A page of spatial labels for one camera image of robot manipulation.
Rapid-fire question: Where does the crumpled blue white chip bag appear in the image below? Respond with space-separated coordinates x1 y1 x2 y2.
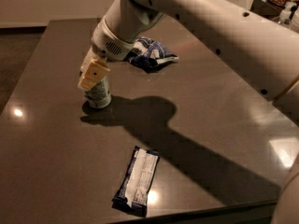
124 36 178 73

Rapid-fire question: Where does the silver green soda can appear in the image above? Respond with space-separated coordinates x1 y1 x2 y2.
85 77 111 109

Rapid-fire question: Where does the blue white snack bar wrapper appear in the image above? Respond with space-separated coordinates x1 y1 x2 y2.
112 147 160 213

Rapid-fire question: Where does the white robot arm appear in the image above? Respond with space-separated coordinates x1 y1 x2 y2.
78 0 299 124

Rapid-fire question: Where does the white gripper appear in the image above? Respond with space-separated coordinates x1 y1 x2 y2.
78 16 137 91

